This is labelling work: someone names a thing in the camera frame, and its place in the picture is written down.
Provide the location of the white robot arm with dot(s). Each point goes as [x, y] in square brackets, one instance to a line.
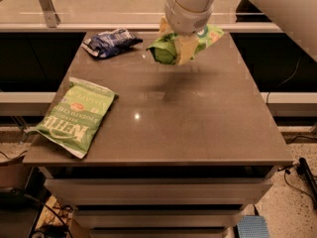
[297, 18]

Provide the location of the green jalapeno Kettle chip bag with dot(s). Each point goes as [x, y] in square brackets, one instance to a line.
[73, 122]

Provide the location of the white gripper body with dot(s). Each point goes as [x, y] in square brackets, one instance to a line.
[184, 18]

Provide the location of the green rice chip bag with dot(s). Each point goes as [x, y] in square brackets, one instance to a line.
[163, 49]

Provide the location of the grey drawer cabinet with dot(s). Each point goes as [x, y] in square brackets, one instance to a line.
[180, 154]

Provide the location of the blue crumpled chip bag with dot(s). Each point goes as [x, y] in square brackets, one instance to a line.
[108, 44]

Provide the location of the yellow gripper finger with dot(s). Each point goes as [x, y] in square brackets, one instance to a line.
[185, 47]
[164, 28]

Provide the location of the blue perforated box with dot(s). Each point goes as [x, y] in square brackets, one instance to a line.
[252, 226]

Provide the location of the glass railing with metal posts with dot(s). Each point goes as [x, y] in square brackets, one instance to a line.
[80, 15]

